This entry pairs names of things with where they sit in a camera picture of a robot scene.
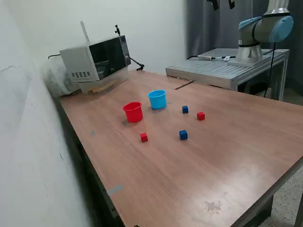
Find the dark grey curtain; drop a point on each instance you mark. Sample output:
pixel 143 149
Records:
pixel 201 28

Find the silver microwave oven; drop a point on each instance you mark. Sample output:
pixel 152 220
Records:
pixel 78 61

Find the black hanging clamp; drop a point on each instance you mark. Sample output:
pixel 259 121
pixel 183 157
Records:
pixel 231 3
pixel 214 4

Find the long blue tape mark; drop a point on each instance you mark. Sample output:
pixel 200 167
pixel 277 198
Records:
pixel 114 189

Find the blue plastic cup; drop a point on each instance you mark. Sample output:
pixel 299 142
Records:
pixel 158 101

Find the blue cube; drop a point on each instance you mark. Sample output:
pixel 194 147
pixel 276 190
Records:
pixel 183 135
pixel 185 109

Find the wooden sticks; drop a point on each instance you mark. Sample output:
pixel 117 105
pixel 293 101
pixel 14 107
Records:
pixel 100 89

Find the red plastic cup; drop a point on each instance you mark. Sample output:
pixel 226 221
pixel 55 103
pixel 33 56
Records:
pixel 133 114

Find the clear plastic box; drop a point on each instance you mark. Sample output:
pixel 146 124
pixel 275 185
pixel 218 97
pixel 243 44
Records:
pixel 120 76

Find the red cube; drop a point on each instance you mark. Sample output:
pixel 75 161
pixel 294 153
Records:
pixel 200 116
pixel 144 137

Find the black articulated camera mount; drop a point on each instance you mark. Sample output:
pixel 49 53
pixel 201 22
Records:
pixel 116 30

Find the aluminium robot mounting table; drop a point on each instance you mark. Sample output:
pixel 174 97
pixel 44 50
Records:
pixel 213 71

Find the silver blue UR5e robot arm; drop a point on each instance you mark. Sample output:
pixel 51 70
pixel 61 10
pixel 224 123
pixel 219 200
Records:
pixel 260 28

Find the crumpled clear plastic sheet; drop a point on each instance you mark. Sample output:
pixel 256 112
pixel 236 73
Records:
pixel 55 80

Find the thin white rod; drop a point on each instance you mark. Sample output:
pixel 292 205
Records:
pixel 84 33

